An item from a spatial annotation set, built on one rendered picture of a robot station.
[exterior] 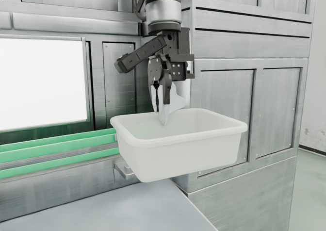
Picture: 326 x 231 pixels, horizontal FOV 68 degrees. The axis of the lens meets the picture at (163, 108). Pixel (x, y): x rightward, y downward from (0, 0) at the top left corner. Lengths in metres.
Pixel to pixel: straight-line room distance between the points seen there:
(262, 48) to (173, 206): 0.69
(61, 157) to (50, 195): 0.13
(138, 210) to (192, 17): 0.65
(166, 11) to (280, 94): 0.82
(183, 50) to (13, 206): 0.70
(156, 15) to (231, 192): 0.82
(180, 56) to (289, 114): 0.89
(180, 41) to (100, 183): 0.61
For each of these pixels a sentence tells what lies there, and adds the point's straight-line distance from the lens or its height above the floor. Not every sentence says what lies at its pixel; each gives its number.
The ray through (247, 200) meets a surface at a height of 0.61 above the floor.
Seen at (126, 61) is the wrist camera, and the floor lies 1.23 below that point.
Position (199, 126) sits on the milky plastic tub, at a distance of 0.57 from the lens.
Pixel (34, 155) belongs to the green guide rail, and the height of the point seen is 0.94.
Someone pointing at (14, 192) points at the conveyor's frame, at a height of 0.84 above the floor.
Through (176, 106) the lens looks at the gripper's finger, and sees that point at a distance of 0.53.
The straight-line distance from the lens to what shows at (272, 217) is 1.46.
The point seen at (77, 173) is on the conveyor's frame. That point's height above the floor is 0.85.
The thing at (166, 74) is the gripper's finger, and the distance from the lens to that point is 0.49.
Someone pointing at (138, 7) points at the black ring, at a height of 1.44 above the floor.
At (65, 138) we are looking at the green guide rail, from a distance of 0.96.
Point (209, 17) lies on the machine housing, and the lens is 0.87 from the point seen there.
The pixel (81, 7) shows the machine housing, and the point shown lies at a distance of 1.09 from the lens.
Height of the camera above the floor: 1.24
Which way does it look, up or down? 12 degrees down
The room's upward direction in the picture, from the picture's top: straight up
